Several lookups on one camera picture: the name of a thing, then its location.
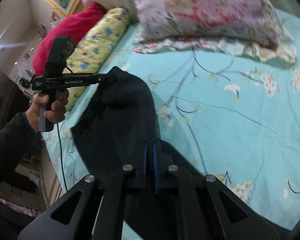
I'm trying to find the black pants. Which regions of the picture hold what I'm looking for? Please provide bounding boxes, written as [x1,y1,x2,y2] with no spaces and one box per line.
[70,65,206,233]

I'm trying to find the black sleeved left forearm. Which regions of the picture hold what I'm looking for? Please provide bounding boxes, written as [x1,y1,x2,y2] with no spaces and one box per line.
[0,113,38,182]

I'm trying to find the person's left hand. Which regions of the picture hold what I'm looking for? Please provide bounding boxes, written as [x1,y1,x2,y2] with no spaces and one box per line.
[25,88,70,133]

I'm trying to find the yellow cartoon print pillow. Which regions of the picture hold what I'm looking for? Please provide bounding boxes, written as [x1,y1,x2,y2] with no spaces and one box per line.
[64,6,131,112]

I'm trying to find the red fleece blanket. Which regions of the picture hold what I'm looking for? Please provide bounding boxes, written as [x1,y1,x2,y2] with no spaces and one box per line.
[31,2,107,76]

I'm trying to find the turquoise floral bed sheet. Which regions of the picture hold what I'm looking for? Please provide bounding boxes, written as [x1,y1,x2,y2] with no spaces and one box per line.
[41,7,300,240]

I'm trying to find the purple pink floral pillow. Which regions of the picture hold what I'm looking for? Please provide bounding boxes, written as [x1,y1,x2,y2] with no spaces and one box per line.
[132,0,297,65]

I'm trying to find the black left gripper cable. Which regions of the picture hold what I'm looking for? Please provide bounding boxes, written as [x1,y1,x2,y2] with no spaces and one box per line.
[55,122,69,192]

